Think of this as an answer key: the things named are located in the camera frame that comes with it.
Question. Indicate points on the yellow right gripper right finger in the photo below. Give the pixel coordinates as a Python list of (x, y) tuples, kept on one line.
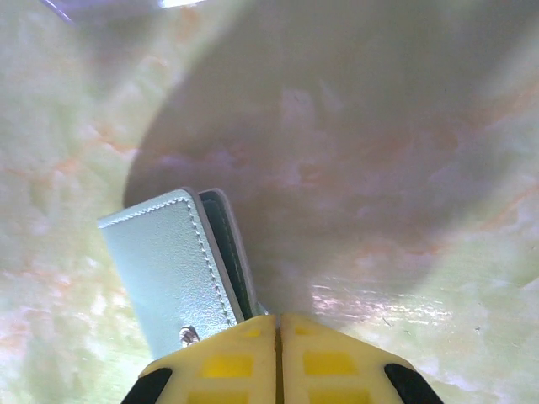
[(332, 370)]

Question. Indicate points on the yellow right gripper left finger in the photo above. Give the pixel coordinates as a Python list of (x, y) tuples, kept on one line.
[(227, 370)]

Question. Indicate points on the light green card holder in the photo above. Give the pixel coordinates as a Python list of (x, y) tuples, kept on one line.
[(160, 261)]

